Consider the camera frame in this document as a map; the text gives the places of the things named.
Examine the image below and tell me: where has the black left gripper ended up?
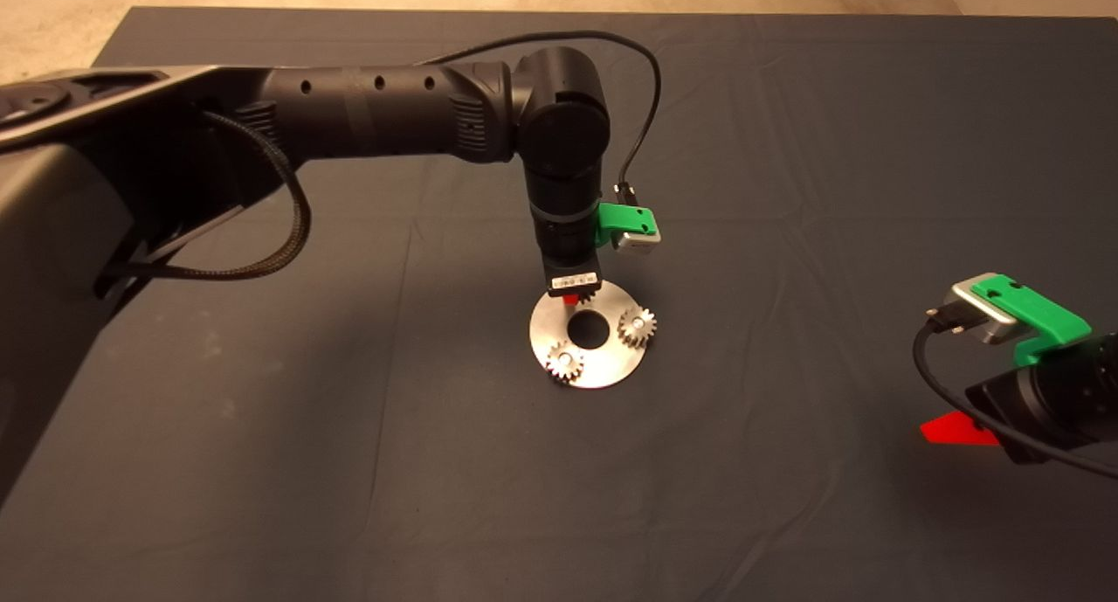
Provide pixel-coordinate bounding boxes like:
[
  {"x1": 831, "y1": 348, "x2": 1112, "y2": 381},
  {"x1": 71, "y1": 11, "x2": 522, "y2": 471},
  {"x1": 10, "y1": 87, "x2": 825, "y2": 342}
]
[{"x1": 543, "y1": 248, "x2": 604, "y2": 308}]

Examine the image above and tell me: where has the thick black braided sleeve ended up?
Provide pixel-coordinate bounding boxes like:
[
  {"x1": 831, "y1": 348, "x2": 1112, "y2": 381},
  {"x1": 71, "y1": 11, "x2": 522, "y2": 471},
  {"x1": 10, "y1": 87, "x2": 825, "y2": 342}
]
[{"x1": 100, "y1": 108, "x2": 313, "y2": 281}]

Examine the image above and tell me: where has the dark grey table cloth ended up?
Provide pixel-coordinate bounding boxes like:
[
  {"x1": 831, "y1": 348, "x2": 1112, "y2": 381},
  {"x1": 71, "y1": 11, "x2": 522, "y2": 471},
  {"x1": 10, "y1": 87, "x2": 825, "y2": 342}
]
[{"x1": 0, "y1": 8, "x2": 1118, "y2": 602}]

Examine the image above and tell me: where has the green right camera mount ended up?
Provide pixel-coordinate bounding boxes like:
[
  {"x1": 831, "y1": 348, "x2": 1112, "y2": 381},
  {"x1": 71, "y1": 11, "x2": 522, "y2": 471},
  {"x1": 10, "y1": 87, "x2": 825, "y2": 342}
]
[{"x1": 972, "y1": 273, "x2": 1093, "y2": 367}]

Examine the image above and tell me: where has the green left camera mount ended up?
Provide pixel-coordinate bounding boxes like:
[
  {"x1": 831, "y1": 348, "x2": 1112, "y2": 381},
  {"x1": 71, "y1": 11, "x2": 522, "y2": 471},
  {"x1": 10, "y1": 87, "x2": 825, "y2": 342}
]
[{"x1": 597, "y1": 202, "x2": 658, "y2": 246}]

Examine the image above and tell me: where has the thin black camera cable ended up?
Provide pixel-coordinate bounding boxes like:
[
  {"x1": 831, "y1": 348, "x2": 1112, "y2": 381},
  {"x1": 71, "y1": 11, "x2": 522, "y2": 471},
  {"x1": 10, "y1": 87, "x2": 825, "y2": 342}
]
[
  {"x1": 419, "y1": 31, "x2": 662, "y2": 205},
  {"x1": 913, "y1": 303, "x2": 1118, "y2": 481}
]

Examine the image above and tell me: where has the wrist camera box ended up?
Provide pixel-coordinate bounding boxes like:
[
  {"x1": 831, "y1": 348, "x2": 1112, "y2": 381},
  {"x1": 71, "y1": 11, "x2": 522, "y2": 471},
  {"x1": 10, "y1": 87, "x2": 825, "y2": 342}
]
[
  {"x1": 611, "y1": 222, "x2": 662, "y2": 255},
  {"x1": 948, "y1": 274, "x2": 1023, "y2": 345}
]

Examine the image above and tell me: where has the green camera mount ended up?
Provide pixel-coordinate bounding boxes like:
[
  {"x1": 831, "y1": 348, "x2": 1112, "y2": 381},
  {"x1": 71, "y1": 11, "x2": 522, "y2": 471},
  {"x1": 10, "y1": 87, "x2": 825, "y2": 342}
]
[
  {"x1": 597, "y1": 202, "x2": 658, "y2": 246},
  {"x1": 972, "y1": 273, "x2": 1093, "y2": 367}
]

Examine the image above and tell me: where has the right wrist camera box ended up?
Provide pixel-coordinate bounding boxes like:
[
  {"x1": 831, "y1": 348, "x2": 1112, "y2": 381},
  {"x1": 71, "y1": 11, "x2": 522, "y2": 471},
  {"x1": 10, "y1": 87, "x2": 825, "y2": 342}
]
[{"x1": 948, "y1": 274, "x2": 1023, "y2": 345}]

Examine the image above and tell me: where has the round metal carrier plate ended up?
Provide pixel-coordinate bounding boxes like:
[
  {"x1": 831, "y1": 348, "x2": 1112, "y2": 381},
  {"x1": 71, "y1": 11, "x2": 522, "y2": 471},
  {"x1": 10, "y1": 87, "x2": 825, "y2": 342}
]
[{"x1": 529, "y1": 279, "x2": 652, "y2": 390}]

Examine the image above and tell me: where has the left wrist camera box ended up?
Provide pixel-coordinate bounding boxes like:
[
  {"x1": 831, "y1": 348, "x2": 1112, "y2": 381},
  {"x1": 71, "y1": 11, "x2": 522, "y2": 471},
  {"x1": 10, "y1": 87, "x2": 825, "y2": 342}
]
[{"x1": 611, "y1": 222, "x2": 662, "y2": 255}]

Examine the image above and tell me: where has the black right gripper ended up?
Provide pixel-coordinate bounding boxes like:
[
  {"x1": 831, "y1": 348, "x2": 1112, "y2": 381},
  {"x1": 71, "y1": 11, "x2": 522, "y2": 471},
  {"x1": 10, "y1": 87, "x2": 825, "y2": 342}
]
[{"x1": 920, "y1": 366, "x2": 1049, "y2": 465}]

